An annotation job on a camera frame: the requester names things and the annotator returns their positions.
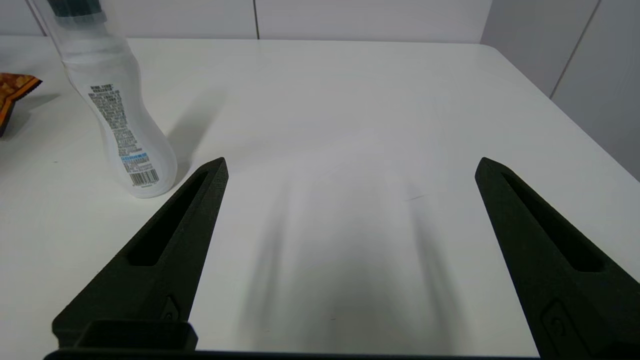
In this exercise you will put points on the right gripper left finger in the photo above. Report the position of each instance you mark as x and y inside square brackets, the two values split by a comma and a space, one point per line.
[170, 260]

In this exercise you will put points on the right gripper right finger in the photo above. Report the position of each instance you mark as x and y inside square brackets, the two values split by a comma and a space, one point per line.
[550, 270]

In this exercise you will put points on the orange snack bag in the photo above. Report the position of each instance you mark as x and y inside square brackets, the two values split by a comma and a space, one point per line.
[10, 92]

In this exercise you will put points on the white plastic bottle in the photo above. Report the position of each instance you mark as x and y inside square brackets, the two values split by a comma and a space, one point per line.
[100, 70]

